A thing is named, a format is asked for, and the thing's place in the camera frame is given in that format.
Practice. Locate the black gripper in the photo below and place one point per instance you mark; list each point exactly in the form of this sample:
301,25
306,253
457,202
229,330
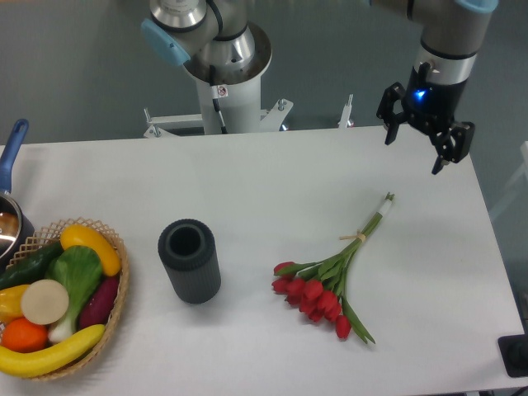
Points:
428,107

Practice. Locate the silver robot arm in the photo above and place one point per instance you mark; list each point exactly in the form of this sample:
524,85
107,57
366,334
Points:
452,35

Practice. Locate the red tulip bouquet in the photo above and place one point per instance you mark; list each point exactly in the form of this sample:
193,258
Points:
319,289

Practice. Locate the black device at edge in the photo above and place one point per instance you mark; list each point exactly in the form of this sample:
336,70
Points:
513,350

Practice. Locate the dark grey ribbed vase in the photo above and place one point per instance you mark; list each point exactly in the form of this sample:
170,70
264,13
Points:
187,251

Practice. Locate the green bok choy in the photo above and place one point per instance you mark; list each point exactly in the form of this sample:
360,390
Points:
78,269

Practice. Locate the purple sweet potato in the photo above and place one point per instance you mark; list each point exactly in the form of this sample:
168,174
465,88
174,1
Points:
98,308

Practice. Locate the woven wicker basket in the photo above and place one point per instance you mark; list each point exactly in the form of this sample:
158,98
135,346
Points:
50,234

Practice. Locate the green cucumber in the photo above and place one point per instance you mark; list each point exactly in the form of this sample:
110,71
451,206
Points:
31,268

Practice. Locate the beige round slice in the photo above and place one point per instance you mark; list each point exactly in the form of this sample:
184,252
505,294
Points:
44,302

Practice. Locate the yellow bell pepper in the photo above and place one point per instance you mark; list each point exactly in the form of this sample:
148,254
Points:
10,303

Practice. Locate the orange fruit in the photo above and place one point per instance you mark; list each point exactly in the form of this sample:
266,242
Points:
23,336

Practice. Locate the yellow banana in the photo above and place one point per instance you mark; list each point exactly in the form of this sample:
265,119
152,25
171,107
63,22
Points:
33,364

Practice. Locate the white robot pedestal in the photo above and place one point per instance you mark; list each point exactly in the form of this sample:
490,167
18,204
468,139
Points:
228,78

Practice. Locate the blue handled saucepan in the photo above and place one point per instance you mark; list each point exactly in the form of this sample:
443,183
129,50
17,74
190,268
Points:
15,226

